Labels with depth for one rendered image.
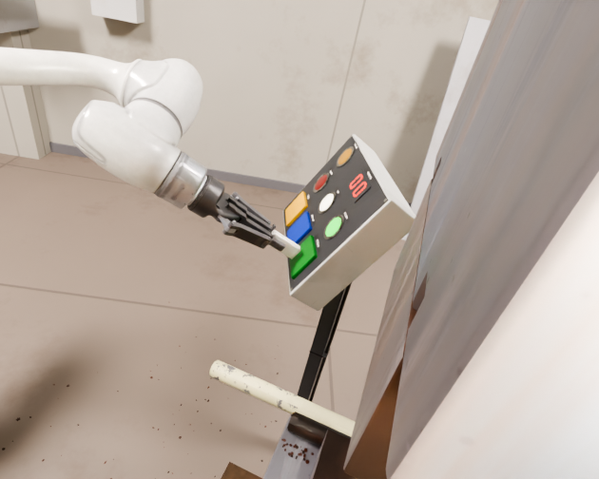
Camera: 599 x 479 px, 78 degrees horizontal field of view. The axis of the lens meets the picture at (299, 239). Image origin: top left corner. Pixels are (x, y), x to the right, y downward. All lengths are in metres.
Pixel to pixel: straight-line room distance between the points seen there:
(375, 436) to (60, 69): 0.75
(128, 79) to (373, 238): 0.52
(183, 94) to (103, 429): 1.31
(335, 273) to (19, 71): 0.64
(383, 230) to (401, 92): 2.45
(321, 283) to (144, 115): 0.44
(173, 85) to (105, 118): 0.15
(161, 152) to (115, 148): 0.07
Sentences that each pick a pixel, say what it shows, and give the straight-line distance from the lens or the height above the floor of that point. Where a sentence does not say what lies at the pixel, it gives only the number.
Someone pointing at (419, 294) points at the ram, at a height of 1.37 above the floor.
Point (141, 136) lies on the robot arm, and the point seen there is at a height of 1.23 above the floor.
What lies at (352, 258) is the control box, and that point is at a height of 1.07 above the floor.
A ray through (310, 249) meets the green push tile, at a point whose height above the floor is 1.04.
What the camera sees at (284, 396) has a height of 0.64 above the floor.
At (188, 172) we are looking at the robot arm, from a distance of 0.67.
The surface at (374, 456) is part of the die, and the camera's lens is 0.21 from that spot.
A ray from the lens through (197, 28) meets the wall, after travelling 3.04.
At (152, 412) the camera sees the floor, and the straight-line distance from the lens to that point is 1.72.
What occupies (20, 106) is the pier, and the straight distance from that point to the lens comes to 3.51.
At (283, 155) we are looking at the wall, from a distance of 3.16.
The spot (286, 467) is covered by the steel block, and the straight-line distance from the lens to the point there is 0.62.
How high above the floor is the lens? 1.47
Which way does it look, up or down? 34 degrees down
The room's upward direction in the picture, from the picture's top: 12 degrees clockwise
